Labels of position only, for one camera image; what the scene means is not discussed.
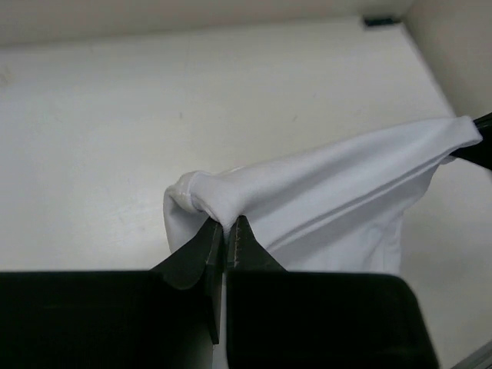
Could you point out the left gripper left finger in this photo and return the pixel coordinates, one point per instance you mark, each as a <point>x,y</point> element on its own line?
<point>193,275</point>

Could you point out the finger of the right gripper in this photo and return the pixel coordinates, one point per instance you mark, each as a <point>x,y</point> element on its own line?
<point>481,153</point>

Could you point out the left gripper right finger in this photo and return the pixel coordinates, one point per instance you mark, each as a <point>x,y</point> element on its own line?
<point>245,253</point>

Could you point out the white skirt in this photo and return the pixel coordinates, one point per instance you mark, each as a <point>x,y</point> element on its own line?
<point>338,207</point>

